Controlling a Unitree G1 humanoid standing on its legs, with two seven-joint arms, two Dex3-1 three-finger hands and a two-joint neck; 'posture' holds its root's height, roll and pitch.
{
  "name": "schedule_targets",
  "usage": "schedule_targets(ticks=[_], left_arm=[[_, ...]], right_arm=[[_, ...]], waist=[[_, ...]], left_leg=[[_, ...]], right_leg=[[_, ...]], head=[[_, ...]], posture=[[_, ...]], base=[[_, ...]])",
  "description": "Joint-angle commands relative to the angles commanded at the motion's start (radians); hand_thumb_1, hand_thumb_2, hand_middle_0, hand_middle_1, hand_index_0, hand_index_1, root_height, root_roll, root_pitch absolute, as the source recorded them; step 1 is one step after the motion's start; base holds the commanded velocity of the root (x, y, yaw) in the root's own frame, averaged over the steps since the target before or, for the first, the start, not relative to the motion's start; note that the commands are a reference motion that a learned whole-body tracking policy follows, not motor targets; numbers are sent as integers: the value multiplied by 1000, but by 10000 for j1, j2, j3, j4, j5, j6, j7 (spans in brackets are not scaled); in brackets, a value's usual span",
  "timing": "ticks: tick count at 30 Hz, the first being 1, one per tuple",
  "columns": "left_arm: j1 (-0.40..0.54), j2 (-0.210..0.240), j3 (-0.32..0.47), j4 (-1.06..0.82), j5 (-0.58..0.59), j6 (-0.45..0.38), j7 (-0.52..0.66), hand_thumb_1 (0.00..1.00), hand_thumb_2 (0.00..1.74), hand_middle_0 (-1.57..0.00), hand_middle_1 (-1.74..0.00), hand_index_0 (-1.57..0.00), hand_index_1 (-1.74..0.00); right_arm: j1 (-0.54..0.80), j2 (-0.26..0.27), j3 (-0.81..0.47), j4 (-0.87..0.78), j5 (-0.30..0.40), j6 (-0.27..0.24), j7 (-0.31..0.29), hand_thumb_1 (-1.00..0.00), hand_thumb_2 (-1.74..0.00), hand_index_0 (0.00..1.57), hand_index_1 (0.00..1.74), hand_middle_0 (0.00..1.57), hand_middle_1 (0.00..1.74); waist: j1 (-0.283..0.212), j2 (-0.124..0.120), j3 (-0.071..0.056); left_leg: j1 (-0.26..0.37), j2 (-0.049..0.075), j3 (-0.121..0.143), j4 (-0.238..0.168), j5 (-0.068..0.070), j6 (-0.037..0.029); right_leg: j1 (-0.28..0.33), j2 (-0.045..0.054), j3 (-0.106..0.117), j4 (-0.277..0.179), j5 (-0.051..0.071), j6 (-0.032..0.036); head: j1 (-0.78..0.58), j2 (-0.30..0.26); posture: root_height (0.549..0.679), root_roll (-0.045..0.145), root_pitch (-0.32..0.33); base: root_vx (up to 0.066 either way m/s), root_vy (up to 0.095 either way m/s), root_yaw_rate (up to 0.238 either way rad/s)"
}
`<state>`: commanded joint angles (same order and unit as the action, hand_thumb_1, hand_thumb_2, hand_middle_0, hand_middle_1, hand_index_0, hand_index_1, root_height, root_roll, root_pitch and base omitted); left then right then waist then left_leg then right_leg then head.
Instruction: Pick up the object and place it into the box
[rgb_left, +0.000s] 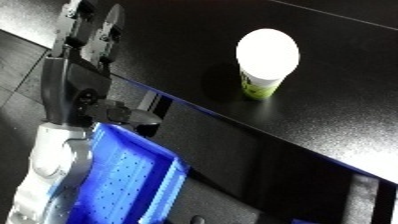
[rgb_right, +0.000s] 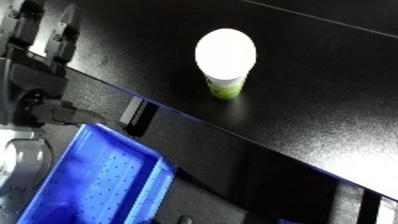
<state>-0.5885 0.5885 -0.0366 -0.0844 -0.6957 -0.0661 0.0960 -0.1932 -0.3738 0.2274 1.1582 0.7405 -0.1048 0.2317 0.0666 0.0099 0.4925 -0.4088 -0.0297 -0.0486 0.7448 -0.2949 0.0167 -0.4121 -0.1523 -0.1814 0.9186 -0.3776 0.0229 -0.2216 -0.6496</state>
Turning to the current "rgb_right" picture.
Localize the white paper cup green band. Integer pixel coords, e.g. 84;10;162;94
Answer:
193;28;260;101

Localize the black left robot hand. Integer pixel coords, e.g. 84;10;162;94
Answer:
0;0;127;132

